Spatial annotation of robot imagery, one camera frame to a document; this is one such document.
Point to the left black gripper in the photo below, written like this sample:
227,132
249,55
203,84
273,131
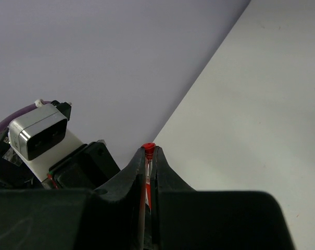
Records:
89,166

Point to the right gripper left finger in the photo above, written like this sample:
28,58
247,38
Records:
120,206

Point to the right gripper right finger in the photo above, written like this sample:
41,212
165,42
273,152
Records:
168,192

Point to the red gel pen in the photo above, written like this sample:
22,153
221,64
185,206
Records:
141,217

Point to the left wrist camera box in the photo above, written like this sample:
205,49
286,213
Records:
41,139

